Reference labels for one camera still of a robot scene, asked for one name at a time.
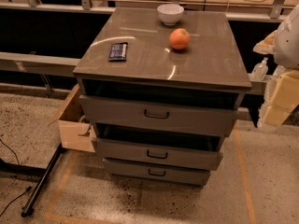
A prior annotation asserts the orange fruit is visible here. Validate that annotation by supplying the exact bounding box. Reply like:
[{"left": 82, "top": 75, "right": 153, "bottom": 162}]
[{"left": 169, "top": 28, "right": 190, "bottom": 50}]

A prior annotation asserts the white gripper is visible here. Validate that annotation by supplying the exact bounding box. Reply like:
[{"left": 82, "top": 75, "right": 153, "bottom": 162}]
[{"left": 253, "top": 31, "right": 299, "bottom": 128}]

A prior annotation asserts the grey middle drawer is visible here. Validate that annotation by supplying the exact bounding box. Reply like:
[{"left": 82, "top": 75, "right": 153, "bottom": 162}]
[{"left": 92, "top": 138, "right": 223, "bottom": 171}]

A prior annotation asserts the grey drawer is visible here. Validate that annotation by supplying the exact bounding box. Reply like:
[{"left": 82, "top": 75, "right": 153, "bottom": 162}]
[
  {"left": 79, "top": 95, "right": 236, "bottom": 136},
  {"left": 92, "top": 138, "right": 223, "bottom": 171},
  {"left": 103, "top": 159, "right": 210, "bottom": 186}
]

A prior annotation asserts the white bowl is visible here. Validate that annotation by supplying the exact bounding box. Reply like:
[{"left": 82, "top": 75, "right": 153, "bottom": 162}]
[{"left": 157, "top": 4, "right": 184, "bottom": 25}]

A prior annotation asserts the black metal floor bar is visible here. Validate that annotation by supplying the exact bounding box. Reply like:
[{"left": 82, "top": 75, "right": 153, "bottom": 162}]
[{"left": 21, "top": 144, "right": 64, "bottom": 217}]

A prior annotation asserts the grey bottom drawer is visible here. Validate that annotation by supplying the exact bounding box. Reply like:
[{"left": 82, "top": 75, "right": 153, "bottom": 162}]
[{"left": 103, "top": 159, "right": 210, "bottom": 186}]

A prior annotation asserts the black floor cable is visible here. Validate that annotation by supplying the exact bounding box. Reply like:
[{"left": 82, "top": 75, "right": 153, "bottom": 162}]
[{"left": 0, "top": 138, "right": 34, "bottom": 217}]

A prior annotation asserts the cardboard box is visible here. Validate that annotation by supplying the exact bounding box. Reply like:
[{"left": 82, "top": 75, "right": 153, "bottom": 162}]
[{"left": 50, "top": 85, "right": 95, "bottom": 152}]

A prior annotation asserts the grey drawer cabinet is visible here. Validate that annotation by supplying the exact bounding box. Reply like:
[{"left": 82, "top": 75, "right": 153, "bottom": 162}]
[{"left": 72, "top": 7, "right": 253, "bottom": 187}]

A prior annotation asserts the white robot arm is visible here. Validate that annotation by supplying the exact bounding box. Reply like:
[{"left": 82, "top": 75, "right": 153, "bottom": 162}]
[{"left": 253, "top": 5, "right": 299, "bottom": 131}]

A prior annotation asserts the grey top drawer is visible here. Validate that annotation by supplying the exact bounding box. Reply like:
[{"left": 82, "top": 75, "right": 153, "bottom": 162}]
[{"left": 79, "top": 95, "right": 236, "bottom": 136}]

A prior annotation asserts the clear sanitizer bottle left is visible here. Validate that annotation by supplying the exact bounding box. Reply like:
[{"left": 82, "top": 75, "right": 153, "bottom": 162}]
[{"left": 250, "top": 57, "right": 268, "bottom": 81}]

